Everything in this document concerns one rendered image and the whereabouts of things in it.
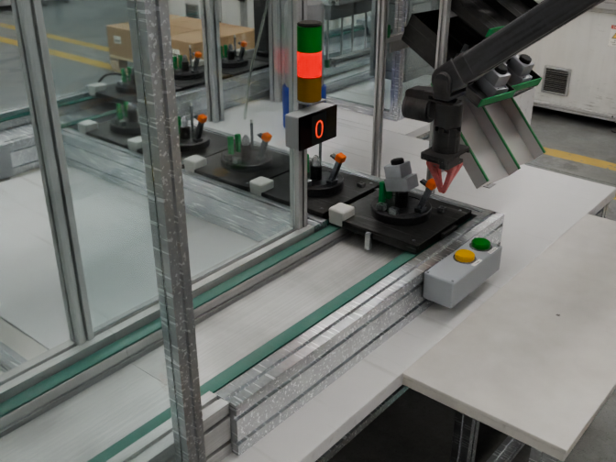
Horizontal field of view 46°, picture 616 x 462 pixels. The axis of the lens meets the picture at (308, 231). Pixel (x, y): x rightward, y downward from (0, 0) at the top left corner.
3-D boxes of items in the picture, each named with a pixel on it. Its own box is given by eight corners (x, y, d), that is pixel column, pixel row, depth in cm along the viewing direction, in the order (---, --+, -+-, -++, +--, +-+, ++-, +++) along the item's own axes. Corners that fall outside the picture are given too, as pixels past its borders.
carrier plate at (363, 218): (470, 217, 171) (471, 209, 170) (416, 255, 154) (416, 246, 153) (386, 192, 185) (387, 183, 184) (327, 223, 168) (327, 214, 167)
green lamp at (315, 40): (326, 49, 145) (327, 25, 143) (311, 54, 142) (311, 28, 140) (307, 46, 148) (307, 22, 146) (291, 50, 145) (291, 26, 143)
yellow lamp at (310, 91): (326, 98, 150) (326, 75, 148) (311, 104, 146) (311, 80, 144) (307, 94, 153) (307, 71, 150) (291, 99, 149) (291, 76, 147)
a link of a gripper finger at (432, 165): (423, 192, 160) (425, 151, 155) (439, 182, 164) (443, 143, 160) (450, 200, 156) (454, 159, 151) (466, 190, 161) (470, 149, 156)
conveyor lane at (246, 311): (467, 250, 175) (470, 214, 171) (211, 438, 117) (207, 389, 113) (370, 218, 191) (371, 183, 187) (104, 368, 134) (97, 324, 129)
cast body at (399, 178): (419, 185, 165) (413, 156, 163) (408, 191, 162) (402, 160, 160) (390, 186, 171) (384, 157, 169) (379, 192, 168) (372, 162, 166)
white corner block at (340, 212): (355, 222, 169) (356, 206, 167) (343, 228, 166) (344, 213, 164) (339, 216, 171) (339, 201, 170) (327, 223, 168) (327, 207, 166)
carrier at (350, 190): (381, 190, 186) (383, 144, 180) (323, 221, 169) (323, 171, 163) (309, 168, 199) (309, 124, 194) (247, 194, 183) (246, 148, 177)
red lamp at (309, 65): (326, 74, 148) (326, 50, 145) (311, 80, 144) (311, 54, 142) (307, 71, 150) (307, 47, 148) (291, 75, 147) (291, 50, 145)
